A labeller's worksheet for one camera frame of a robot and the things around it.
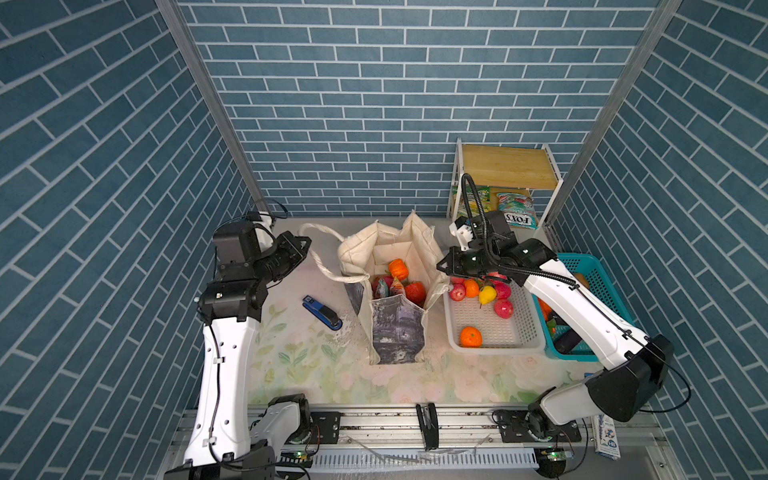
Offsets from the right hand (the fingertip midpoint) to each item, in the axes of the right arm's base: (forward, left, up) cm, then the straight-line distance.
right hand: (433, 262), depth 75 cm
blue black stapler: (-5, +33, -22) cm, 40 cm away
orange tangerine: (-10, -12, -22) cm, 27 cm away
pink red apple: (0, -23, -21) cm, 31 cm away
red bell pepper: (-1, +4, -14) cm, 14 cm away
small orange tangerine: (+6, -14, -21) cm, 26 cm away
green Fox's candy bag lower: (+30, -29, -8) cm, 42 cm away
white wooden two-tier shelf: (+27, -25, +6) cm, 38 cm away
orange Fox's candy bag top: (0, +10, -13) cm, 17 cm away
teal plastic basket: (+18, -51, -20) cm, 58 cm away
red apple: (+5, -9, -21) cm, 24 cm away
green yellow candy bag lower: (+38, -18, -8) cm, 43 cm away
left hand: (-3, +28, +10) cm, 30 cm away
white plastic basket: (-6, -28, -25) cm, 38 cm away
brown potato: (+13, -50, -22) cm, 57 cm away
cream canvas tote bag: (-14, +9, -8) cm, 19 cm away
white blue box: (-30, -44, -26) cm, 59 cm away
